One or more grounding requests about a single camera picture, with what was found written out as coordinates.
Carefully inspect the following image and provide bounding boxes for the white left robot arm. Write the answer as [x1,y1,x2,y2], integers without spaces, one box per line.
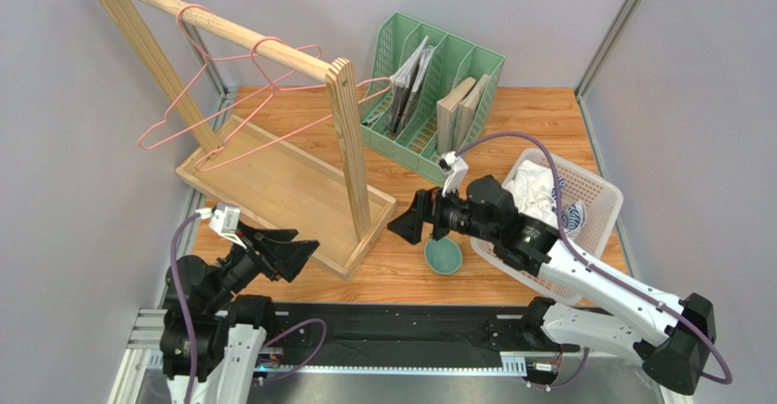
[160,223,320,403]

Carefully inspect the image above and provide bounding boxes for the green ceramic cup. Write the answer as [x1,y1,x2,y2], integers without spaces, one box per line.
[423,237,463,275]

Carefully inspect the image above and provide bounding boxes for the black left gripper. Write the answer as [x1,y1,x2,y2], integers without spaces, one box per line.
[205,218,319,312]

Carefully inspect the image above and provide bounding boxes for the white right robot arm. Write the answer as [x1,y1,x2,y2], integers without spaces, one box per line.
[388,175,715,396]

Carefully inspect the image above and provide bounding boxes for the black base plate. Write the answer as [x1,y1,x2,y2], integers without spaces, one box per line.
[265,302,579,369]

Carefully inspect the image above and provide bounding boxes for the green plastic file organizer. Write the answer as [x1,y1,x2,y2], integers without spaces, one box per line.
[359,13,505,185]

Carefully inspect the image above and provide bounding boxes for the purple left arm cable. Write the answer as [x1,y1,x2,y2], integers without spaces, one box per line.
[168,211,327,404]

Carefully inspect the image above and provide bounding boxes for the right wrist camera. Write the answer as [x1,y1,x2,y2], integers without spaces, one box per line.
[438,151,469,197]

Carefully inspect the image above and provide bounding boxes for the white plastic basket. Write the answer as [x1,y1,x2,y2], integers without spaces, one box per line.
[471,147,625,306]

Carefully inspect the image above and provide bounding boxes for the wooden clothes rack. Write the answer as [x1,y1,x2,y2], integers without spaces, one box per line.
[98,0,397,279]

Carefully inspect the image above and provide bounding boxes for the blue white striped tank top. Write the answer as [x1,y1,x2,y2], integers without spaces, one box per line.
[549,178,587,240]

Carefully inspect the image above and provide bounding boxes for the pink wire hanger with white top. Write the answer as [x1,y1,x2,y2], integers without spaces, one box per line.
[137,4,323,150]

